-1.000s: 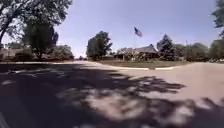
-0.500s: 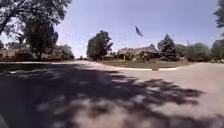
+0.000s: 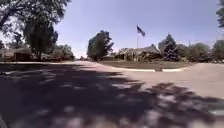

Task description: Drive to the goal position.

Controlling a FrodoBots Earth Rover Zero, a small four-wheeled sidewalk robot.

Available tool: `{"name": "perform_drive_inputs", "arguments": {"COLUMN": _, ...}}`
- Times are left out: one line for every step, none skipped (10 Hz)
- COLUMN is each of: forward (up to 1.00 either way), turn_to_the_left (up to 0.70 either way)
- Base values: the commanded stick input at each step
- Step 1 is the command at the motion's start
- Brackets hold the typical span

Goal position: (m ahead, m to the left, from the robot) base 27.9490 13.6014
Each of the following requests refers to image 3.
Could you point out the pale kerb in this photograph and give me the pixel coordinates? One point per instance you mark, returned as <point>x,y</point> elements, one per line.
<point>143,70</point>

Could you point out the conifer tree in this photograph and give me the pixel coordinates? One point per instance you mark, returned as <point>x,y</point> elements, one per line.
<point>169,48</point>

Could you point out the overhanging tree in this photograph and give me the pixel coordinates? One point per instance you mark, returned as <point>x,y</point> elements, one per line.
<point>220,13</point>

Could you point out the low house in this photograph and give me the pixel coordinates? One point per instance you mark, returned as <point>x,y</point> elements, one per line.
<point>16,54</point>
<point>140,52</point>

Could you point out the large shady tree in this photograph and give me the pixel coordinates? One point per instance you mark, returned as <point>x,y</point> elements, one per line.
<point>38,30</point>

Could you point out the row of trees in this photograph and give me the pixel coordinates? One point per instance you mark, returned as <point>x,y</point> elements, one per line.
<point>200,51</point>

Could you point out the grey asphalt road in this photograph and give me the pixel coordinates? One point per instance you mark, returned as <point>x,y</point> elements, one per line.
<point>110,96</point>

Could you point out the dark green tree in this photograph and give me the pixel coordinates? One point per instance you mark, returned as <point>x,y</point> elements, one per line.
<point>99,45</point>

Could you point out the grass island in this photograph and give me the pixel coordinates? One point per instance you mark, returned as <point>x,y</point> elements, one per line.
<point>143,64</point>

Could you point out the flagpole with flag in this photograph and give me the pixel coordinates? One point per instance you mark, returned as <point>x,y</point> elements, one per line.
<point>140,31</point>

